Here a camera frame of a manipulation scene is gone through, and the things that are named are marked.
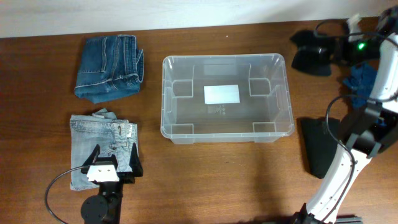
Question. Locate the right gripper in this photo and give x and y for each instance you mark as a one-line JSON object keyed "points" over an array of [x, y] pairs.
{"points": [[339, 50]]}

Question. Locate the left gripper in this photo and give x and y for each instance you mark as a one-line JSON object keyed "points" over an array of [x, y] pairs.
{"points": [[129, 177]]}

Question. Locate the light blue jeans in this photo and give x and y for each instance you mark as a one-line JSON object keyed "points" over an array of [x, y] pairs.
{"points": [[114, 136]]}

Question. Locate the blue garment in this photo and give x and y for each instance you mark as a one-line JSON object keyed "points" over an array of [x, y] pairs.
{"points": [[360, 82]]}

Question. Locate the small black garment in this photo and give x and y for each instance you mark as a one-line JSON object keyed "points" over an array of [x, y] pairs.
{"points": [[313, 53]]}

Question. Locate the large black garment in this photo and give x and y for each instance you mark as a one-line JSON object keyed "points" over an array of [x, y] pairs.
{"points": [[318, 144]]}

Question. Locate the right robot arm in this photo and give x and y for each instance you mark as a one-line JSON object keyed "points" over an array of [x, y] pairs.
{"points": [[365, 132]]}

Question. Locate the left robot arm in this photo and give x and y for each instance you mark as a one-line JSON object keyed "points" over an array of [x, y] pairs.
{"points": [[105, 207]]}

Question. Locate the clear plastic storage container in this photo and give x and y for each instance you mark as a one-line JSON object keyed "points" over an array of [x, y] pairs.
{"points": [[264, 113]]}

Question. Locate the white label in container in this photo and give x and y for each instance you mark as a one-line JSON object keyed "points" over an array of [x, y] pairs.
{"points": [[221, 94]]}

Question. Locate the dark blue folded jeans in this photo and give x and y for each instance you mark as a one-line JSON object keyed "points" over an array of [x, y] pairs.
{"points": [[111, 67]]}

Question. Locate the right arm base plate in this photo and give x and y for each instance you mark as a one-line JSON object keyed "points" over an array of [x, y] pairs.
{"points": [[349, 220]]}

